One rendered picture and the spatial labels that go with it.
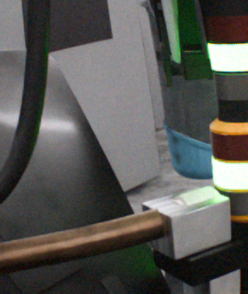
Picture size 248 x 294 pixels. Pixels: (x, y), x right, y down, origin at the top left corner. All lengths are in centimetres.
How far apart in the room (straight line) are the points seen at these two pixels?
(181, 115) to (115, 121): 441
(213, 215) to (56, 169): 10
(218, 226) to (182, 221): 2
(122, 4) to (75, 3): 54
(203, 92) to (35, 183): 24
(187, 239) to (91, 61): 451
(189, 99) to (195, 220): 28
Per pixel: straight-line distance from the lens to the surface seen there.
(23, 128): 26
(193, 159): 56
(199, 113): 55
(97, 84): 482
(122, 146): 503
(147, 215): 28
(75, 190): 35
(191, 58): 36
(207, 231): 28
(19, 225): 32
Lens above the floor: 144
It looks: 11 degrees down
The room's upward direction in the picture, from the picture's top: 8 degrees counter-clockwise
